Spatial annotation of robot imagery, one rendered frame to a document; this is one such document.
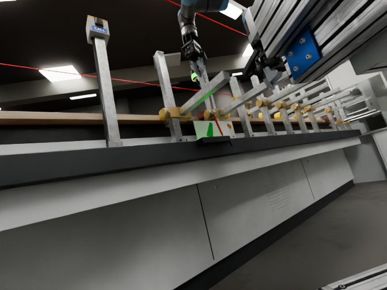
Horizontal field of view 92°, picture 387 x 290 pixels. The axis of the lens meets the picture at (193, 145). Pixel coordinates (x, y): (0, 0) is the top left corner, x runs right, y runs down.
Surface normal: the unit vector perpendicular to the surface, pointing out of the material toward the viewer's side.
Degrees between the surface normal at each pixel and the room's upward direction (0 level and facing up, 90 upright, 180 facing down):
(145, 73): 90
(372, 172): 90
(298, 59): 90
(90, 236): 90
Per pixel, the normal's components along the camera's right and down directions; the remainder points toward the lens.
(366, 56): -0.97, 0.20
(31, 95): 0.11, -0.22
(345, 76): -0.80, 0.07
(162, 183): 0.55, -0.29
